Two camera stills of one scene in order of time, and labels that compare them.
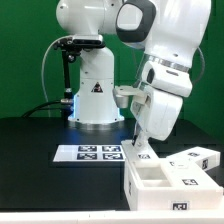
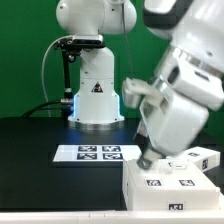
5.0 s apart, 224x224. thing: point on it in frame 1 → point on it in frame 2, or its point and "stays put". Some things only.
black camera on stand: [70, 46] stays put
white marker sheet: [90, 153] stays put
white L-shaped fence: [202, 216] stays put
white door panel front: [139, 153] → [160, 178]
